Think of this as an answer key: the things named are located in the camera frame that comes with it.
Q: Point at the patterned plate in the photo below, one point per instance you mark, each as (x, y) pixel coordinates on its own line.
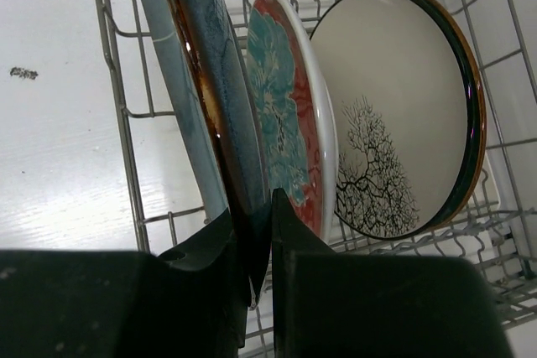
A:
(400, 112)

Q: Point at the grey wire dish rack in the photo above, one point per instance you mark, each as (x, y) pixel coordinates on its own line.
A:
(496, 231)

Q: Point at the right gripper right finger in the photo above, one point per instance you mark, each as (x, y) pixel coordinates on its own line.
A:
(330, 304)

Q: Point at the red teal floral plate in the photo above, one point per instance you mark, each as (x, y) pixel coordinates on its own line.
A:
(295, 113)

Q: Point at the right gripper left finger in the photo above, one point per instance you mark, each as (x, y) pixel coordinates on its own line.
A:
(186, 302)

